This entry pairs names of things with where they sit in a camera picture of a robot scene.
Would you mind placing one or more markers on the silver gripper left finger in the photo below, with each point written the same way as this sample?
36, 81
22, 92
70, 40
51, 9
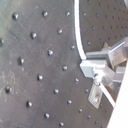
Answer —
103, 76

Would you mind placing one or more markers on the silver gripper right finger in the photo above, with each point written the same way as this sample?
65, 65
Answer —
114, 55

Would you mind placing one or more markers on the black perforated breadboard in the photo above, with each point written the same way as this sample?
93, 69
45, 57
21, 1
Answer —
41, 83

